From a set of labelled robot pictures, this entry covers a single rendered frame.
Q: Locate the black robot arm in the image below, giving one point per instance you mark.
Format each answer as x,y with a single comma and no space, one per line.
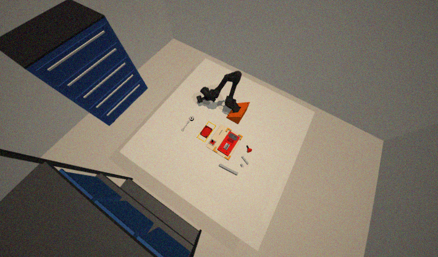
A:
212,94

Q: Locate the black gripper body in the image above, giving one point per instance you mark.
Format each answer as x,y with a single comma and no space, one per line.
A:
200,99

